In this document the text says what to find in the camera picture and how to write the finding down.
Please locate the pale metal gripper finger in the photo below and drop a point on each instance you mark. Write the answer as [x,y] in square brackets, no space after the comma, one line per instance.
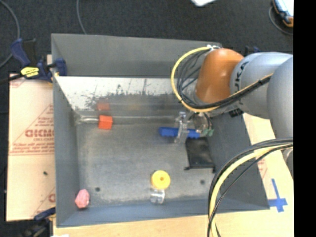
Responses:
[181,120]
[181,136]

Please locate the blue flat block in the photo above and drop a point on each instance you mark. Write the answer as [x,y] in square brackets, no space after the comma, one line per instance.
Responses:
[168,131]

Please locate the clear plastic bottle, yellow cap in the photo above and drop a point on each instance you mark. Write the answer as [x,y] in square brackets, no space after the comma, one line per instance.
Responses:
[160,179]

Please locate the grey metal bin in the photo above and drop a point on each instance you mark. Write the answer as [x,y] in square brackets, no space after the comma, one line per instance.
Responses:
[128,157]

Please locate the orange block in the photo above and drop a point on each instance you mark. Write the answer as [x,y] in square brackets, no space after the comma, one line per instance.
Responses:
[105,122]

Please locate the clear glass thing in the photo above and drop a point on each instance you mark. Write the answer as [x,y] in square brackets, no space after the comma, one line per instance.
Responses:
[85,120]

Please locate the pink lump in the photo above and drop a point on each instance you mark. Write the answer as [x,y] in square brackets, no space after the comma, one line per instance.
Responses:
[82,199]

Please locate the brown cardboard board, red print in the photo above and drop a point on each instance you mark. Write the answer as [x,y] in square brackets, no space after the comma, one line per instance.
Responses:
[29,142]

